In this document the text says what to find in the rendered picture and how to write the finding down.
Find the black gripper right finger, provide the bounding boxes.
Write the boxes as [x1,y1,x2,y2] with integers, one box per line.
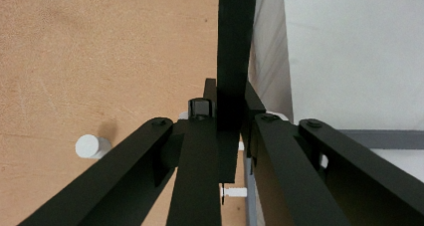
[241,79,424,226]

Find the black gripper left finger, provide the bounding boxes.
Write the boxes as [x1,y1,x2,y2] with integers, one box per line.
[16,78,222,226]

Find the grey cylinder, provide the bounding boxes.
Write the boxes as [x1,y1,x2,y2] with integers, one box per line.
[76,134,111,158]

